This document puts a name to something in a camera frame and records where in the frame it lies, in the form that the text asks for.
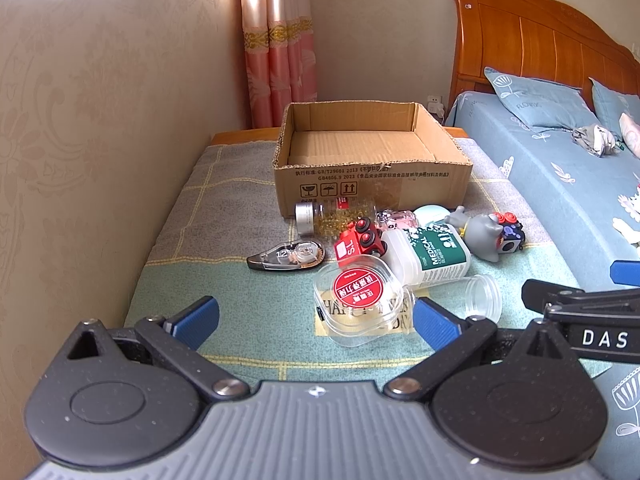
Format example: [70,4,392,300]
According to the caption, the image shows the blue floral bedsheet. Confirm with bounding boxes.
[444,90,640,480]

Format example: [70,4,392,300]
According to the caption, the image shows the crumpled grey cloth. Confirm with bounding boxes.
[572,124,617,157]

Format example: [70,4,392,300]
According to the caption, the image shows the red toy train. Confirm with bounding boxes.
[334,217,387,268]

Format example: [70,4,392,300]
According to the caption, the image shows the correction tape dispenser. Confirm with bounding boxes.
[246,240,326,272]

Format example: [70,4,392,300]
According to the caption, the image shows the white medical bottle green label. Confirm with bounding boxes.
[382,224,471,289]

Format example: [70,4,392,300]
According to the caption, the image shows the grey green checked mat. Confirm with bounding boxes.
[122,138,615,386]

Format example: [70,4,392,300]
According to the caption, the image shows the black fidget cube red buttons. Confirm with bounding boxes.
[495,211,526,255]

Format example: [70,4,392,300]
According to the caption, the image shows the blue pillow far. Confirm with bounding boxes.
[591,78,640,141]

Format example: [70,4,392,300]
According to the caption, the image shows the pink pillow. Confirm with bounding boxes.
[618,113,640,158]

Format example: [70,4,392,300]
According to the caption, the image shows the clear plastic cup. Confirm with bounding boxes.
[413,274,502,323]

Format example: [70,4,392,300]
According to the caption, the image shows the open cardboard box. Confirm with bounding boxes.
[272,101,473,218]

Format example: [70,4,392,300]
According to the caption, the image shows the mint green egg-shaped case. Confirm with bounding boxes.
[413,205,450,228]

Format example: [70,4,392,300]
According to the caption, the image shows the pink transparent toy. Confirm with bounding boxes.
[375,209,420,231]

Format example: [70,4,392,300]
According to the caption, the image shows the blue pillow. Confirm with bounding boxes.
[591,78,640,141]
[484,66,599,130]

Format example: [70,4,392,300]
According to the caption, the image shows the jar of golden capsules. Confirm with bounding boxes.
[294,197,375,238]

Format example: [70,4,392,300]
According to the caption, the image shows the white wall socket plug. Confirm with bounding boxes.
[426,96,446,124]

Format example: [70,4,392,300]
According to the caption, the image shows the grey mouse figurine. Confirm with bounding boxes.
[444,206,502,263]

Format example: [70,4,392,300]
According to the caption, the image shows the clear container with red label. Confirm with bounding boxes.
[314,255,414,348]

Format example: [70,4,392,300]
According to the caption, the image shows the wooden headboard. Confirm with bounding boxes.
[449,0,639,106]

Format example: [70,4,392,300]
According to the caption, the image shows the pink curtain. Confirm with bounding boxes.
[241,0,317,128]

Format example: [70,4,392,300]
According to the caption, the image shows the blue pillow near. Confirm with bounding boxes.
[484,66,599,130]

